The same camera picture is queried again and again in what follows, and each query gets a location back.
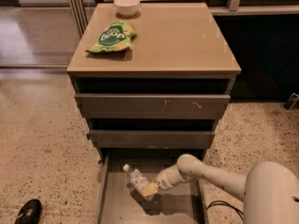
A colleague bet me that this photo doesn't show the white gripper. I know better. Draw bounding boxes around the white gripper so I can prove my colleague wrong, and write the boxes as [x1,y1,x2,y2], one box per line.
[142,165,184,197]

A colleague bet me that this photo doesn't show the clear plastic water bottle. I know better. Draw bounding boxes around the clear plastic water bottle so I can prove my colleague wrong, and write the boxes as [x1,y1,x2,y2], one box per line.
[122,164,155,202]

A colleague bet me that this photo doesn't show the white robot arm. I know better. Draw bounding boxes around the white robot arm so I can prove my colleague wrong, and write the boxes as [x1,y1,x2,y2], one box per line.
[142,154,299,224]

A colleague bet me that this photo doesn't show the grey open bottom drawer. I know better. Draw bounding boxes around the grey open bottom drawer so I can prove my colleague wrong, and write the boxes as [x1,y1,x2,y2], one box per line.
[96,154,208,224]

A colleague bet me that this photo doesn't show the grey middle drawer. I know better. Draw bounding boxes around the grey middle drawer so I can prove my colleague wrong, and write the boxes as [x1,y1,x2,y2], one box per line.
[88,130,215,149]

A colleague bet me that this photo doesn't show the grey drawer cabinet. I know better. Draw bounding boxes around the grey drawer cabinet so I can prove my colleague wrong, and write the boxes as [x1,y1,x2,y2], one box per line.
[67,3,241,158]

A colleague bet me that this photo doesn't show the grey top drawer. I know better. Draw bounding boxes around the grey top drawer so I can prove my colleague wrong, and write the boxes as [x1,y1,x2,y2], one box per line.
[75,93,230,119]

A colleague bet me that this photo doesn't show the black shoe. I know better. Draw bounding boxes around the black shoe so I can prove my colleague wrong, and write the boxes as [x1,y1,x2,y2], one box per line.
[14,199,42,224]

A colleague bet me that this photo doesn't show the green snack bag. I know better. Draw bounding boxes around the green snack bag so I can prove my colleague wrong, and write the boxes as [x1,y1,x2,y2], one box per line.
[88,21,136,53]

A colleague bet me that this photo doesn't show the small dark floor device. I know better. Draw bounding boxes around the small dark floor device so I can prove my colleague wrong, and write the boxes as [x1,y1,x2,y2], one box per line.
[283,92,299,110]

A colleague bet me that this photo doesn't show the white ceramic bowl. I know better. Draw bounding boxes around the white ceramic bowl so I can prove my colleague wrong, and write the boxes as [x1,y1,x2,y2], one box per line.
[114,0,140,17]

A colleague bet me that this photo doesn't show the black cable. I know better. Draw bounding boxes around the black cable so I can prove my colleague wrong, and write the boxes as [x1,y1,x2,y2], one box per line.
[206,200,245,221]

